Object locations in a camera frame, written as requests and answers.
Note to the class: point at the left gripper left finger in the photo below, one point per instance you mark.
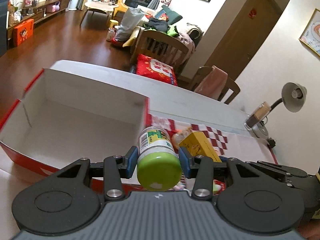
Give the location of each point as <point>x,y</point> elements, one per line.
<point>78,176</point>

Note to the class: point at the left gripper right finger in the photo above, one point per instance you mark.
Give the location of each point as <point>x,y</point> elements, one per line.
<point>204,170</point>

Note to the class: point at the yellow rectangular box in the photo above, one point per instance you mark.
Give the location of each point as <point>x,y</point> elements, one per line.
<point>198,144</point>

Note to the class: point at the green lid jar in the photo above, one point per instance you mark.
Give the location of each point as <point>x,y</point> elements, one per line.
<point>158,166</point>

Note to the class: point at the red white printed cloth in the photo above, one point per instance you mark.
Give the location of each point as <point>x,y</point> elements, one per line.
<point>226,144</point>

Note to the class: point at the red cardboard box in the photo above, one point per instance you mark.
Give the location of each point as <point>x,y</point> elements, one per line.
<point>63,117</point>

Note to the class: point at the pink towel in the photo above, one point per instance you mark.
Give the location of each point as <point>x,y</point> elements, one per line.
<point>213,83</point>

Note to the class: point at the clear container with brown contents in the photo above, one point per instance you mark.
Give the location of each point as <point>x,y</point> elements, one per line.
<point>257,115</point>

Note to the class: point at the wooden chair with towel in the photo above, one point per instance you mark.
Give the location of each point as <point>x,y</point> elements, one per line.
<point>230,84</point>

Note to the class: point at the grey desk lamp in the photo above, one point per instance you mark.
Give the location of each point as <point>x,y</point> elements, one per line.
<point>293,97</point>

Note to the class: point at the red seat cushion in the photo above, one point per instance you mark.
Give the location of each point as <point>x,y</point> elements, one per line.
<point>154,69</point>

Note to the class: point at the wooden dining chair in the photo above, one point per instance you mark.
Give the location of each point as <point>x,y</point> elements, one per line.
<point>173,51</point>

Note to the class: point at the small bottle on floor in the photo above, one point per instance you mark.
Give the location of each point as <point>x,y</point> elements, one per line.
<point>110,34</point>

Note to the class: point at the white plastic bag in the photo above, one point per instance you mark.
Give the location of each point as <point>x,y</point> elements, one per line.
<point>130,20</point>

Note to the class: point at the yellow giraffe toy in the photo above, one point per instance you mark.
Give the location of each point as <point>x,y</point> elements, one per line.
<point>120,7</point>

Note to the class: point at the orange gift box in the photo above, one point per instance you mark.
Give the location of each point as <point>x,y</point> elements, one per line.
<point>22,32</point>

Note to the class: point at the round coffee table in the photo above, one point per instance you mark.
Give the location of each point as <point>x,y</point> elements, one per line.
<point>100,7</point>

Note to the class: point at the brown wooden door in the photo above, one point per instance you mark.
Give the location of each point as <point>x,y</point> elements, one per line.
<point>245,36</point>

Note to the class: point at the pink watering can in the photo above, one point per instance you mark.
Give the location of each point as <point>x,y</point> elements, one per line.
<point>54,7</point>

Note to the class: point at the wooden tv cabinet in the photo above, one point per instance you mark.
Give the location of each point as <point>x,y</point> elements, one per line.
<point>39,14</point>

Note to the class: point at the framed wall picture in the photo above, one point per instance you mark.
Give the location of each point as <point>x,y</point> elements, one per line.
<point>311,34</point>

